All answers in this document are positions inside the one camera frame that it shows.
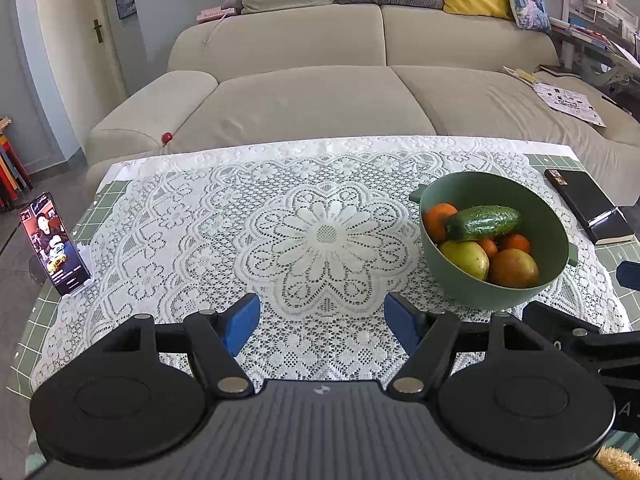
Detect dark book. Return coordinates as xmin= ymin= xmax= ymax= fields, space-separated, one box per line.
xmin=537 ymin=63 xmax=583 ymax=78

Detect white door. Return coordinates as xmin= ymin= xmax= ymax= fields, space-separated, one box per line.
xmin=32 ymin=0 xmax=126 ymax=126

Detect printed white paper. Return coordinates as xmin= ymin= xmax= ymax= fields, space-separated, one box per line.
xmin=532 ymin=81 xmax=607 ymax=127

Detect black smartphone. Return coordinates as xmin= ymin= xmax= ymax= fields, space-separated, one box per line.
xmin=20 ymin=191 xmax=92 ymax=297

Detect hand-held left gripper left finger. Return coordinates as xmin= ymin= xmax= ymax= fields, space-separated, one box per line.
xmin=97 ymin=292 xmax=262 ymax=397

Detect cluttered white desk shelf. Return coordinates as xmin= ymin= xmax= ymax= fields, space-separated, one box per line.
xmin=550 ymin=0 xmax=640 ymax=121

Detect blue patterned cushion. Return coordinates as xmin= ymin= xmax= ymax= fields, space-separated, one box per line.
xmin=501 ymin=0 xmax=552 ymax=35

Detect white phone stand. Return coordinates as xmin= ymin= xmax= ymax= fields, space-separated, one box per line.
xmin=75 ymin=242 xmax=96 ymax=291

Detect pink box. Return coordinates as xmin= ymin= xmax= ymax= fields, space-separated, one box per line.
xmin=196 ymin=7 xmax=238 ymax=23

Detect beige sofa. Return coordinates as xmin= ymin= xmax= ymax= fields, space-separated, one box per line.
xmin=85 ymin=2 xmax=640 ymax=176

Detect white lace tablecloth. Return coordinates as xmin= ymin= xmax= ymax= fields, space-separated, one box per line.
xmin=30 ymin=135 xmax=631 ymax=393

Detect green cucumber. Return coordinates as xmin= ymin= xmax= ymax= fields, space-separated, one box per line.
xmin=445 ymin=205 xmax=522 ymax=242

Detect yellow white booklets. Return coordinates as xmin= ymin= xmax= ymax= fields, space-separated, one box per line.
xmin=502 ymin=65 xmax=538 ymax=85

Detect white cable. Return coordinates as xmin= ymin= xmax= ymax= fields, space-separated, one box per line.
xmin=202 ymin=15 xmax=226 ymax=46

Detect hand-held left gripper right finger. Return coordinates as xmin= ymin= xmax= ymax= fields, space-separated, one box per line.
xmin=384 ymin=291 xmax=548 ymax=397

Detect colourful stacked stools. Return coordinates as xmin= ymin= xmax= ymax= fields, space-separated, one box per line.
xmin=0 ymin=117 xmax=33 ymax=211

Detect yellow furry thing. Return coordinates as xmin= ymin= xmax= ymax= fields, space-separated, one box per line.
xmin=595 ymin=447 xmax=638 ymax=480

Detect green colander bowl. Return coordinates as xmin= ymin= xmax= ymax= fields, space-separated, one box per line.
xmin=409 ymin=171 xmax=578 ymax=310

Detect black notebook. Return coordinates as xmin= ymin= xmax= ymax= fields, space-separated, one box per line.
xmin=544 ymin=168 xmax=635 ymax=246

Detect green grid mat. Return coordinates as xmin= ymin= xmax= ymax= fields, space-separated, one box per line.
xmin=5 ymin=147 xmax=640 ymax=396

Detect green apple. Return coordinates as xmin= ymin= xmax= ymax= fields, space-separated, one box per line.
xmin=439 ymin=240 xmax=490 ymax=282

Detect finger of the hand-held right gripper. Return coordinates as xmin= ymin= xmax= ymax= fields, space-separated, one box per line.
xmin=616 ymin=260 xmax=640 ymax=291
xmin=522 ymin=300 xmax=640 ymax=369

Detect red yellow apple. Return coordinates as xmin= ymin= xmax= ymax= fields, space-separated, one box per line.
xmin=488 ymin=248 xmax=540 ymax=289

